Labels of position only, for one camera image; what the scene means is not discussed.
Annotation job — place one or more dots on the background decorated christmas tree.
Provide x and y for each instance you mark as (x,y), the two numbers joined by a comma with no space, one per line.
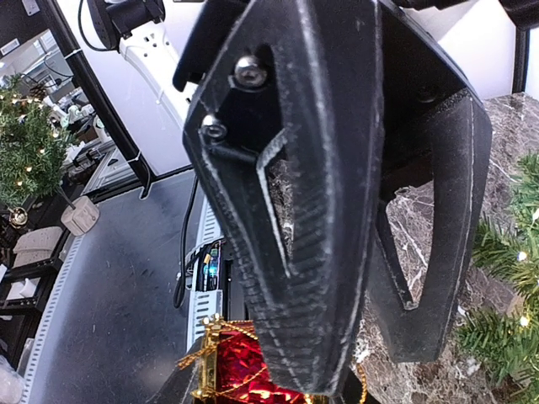
(33,149)

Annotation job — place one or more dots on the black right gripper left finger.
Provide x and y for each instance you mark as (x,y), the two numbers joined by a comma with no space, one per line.
(285,133)

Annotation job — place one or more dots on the small green christmas tree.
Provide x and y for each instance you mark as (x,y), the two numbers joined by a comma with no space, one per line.
(505,340)

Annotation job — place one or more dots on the red gold drum ornament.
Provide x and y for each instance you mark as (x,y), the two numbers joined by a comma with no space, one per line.
(231,369)

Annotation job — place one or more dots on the white perforated cable tray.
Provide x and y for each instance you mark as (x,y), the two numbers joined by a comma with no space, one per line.
(111,173)

